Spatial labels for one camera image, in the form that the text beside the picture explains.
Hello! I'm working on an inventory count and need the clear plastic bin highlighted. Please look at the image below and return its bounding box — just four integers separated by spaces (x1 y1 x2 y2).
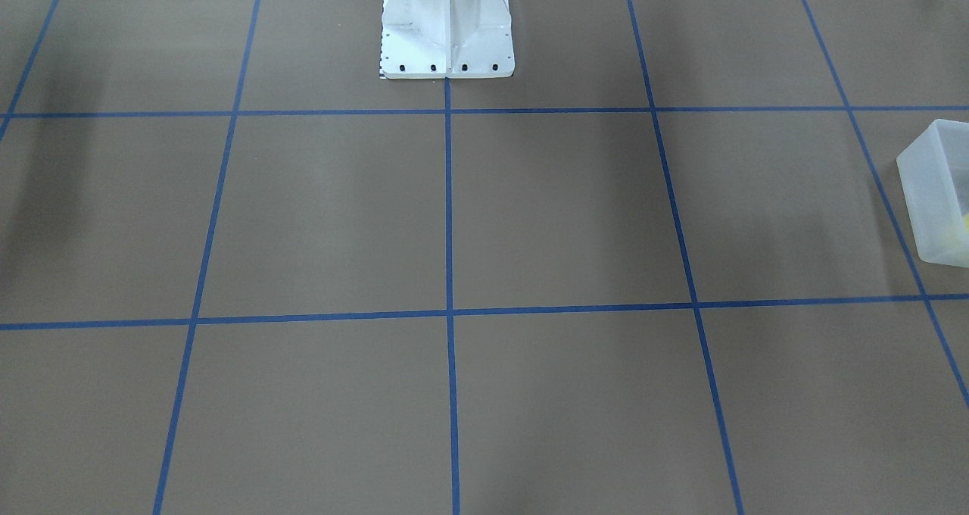
896 119 968 269

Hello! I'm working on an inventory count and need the white pedestal column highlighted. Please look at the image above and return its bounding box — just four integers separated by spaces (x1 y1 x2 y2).
379 0 516 80

